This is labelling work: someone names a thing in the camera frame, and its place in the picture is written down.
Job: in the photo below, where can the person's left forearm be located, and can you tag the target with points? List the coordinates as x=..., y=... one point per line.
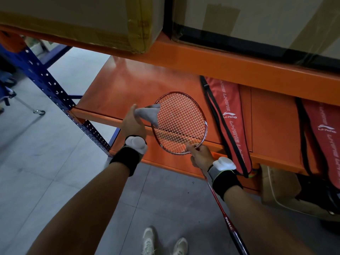
x=87, y=209

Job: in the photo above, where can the person's left hand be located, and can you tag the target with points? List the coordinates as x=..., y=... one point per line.
x=131, y=126

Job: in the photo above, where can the person's right hand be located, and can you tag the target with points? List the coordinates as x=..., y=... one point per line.
x=203, y=158

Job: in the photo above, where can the red badminton racket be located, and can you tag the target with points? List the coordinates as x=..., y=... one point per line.
x=229, y=220

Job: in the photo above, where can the person's white right shoe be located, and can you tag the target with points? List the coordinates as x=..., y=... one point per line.
x=181, y=246

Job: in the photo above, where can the person's left thumb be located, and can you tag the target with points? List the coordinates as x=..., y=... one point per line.
x=134, y=110

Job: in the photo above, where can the black wristband with white tracker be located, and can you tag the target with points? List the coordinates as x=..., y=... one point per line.
x=224, y=177
x=128, y=156

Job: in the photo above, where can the red racket cover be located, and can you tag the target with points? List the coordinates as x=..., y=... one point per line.
x=328, y=140
x=228, y=108

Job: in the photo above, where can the person's right thumb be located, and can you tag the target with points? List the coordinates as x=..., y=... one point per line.
x=191, y=150

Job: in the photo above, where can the blue cart with caster wheel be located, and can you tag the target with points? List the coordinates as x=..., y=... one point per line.
x=8, y=90

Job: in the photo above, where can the grey cloth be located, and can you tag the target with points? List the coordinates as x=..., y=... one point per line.
x=149, y=114

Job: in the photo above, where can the orange metal shelf rack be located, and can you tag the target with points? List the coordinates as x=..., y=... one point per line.
x=127, y=84

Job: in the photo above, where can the person's right forearm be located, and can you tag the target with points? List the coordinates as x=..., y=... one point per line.
x=255, y=225

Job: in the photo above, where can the person's white left shoe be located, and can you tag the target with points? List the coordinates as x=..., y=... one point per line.
x=148, y=241

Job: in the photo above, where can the cardboard box with yellow tape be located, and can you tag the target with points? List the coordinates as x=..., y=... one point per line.
x=79, y=15

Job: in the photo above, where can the blue perforated rack upright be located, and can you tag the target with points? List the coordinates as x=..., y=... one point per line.
x=50, y=87

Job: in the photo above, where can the film-wrapped cardboard box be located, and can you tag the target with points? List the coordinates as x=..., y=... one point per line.
x=252, y=21

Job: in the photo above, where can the person's white shoe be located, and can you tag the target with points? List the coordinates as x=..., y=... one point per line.
x=148, y=241
x=181, y=246

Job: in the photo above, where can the small brown cardboard box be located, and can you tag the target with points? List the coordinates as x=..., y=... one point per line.
x=281, y=185

